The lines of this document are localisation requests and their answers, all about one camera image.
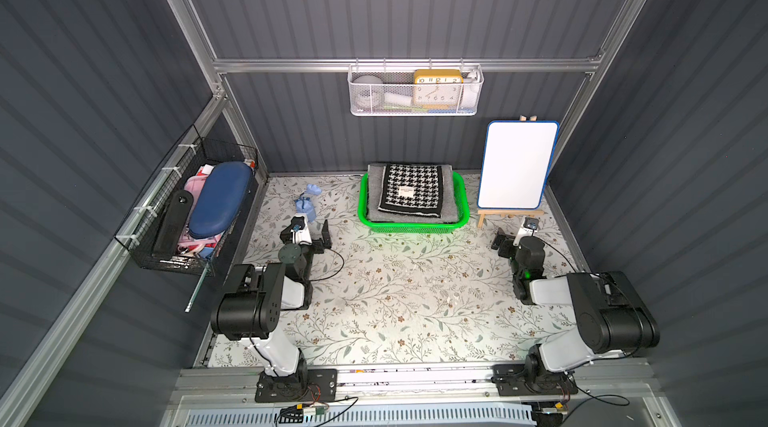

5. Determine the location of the grey felt scarf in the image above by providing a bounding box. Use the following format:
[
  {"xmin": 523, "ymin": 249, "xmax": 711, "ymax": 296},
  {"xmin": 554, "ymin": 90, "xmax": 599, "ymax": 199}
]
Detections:
[{"xmin": 367, "ymin": 163, "xmax": 460, "ymax": 224}]

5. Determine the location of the black white houndstooth scarf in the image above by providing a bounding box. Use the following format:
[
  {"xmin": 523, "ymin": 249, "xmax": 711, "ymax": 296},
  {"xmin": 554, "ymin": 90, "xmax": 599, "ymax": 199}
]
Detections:
[{"xmin": 378, "ymin": 164, "xmax": 444, "ymax": 218}]

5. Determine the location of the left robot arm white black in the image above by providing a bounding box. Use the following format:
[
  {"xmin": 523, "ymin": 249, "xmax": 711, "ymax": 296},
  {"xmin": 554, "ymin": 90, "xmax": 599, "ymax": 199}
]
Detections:
[{"xmin": 210, "ymin": 216, "xmax": 332, "ymax": 383}]

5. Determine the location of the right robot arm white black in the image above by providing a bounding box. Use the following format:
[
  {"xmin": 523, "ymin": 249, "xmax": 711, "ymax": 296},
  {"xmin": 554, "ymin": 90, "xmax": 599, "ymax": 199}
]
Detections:
[{"xmin": 491, "ymin": 229, "xmax": 661, "ymax": 379}]

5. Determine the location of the green plastic basket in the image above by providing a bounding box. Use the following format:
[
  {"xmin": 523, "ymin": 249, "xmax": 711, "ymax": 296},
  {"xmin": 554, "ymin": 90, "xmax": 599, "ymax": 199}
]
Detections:
[{"xmin": 357, "ymin": 171, "xmax": 470, "ymax": 234}]

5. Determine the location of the pink item in basket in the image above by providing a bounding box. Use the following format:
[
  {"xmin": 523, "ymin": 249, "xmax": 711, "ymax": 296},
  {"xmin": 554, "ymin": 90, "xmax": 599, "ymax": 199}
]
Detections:
[{"xmin": 176, "ymin": 164, "xmax": 222, "ymax": 257}]

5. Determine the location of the black remote in basket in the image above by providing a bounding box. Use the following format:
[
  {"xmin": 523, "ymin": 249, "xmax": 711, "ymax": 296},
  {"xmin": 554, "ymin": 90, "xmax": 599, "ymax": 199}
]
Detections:
[{"xmin": 151, "ymin": 189, "xmax": 193, "ymax": 260}]

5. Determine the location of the light blue spray bottle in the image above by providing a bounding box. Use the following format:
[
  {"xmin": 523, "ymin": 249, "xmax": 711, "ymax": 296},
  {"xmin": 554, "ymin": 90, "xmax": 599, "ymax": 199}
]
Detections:
[{"xmin": 294, "ymin": 184, "xmax": 322, "ymax": 223}]

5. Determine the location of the blue oval case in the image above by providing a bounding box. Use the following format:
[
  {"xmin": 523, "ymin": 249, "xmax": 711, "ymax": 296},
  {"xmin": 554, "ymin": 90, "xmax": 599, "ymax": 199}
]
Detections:
[{"xmin": 188, "ymin": 162, "xmax": 253, "ymax": 239}]

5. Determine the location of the white tape roll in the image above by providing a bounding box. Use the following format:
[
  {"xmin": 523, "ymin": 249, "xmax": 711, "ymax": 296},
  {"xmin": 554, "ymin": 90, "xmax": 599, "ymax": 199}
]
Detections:
[{"xmin": 350, "ymin": 75, "xmax": 384, "ymax": 111}]

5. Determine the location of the yellow alarm clock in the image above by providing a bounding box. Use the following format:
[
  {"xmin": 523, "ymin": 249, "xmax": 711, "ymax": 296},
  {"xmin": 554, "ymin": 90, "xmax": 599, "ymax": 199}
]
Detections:
[{"xmin": 412, "ymin": 69, "xmax": 464, "ymax": 109}]

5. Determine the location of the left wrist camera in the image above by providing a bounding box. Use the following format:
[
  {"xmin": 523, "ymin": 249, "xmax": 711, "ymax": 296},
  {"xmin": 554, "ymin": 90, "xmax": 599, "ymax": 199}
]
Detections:
[{"xmin": 289, "ymin": 214, "xmax": 312, "ymax": 245}]

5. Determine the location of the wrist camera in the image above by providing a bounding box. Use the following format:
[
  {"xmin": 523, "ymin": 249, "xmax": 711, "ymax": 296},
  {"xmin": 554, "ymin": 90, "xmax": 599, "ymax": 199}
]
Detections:
[
  {"xmin": 518, "ymin": 217, "xmax": 539, "ymax": 237},
  {"xmin": 289, "ymin": 214, "xmax": 312, "ymax": 245}
]

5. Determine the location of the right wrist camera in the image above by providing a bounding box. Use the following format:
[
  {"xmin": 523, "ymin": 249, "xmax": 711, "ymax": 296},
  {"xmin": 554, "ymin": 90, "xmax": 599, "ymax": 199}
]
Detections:
[{"xmin": 518, "ymin": 217, "xmax": 539, "ymax": 237}]

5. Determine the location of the white board blue frame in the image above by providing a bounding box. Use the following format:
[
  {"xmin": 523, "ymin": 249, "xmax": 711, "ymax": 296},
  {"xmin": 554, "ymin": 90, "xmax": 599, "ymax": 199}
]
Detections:
[{"xmin": 477, "ymin": 120, "xmax": 560, "ymax": 211}]

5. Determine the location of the black wire side basket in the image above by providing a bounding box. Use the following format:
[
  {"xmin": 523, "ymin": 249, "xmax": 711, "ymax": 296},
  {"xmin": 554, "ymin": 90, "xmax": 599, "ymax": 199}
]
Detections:
[{"xmin": 116, "ymin": 127, "xmax": 259, "ymax": 276}]

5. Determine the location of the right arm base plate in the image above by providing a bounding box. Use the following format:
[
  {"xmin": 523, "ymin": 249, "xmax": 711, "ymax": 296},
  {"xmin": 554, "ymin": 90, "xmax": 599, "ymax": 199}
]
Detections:
[{"xmin": 490, "ymin": 363, "xmax": 578, "ymax": 398}]

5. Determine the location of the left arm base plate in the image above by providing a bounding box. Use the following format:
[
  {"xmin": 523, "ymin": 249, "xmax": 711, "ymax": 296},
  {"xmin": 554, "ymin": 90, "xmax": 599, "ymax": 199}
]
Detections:
[{"xmin": 254, "ymin": 368, "xmax": 338, "ymax": 404}]

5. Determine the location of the aluminium front rail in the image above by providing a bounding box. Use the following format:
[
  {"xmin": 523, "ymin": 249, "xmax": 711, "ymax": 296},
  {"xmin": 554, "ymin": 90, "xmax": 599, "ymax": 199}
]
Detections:
[{"xmin": 168, "ymin": 358, "xmax": 661, "ymax": 409}]

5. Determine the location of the white wire wall basket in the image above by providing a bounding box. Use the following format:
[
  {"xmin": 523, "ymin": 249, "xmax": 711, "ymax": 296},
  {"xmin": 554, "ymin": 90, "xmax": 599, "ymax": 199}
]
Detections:
[{"xmin": 347, "ymin": 62, "xmax": 485, "ymax": 117}]

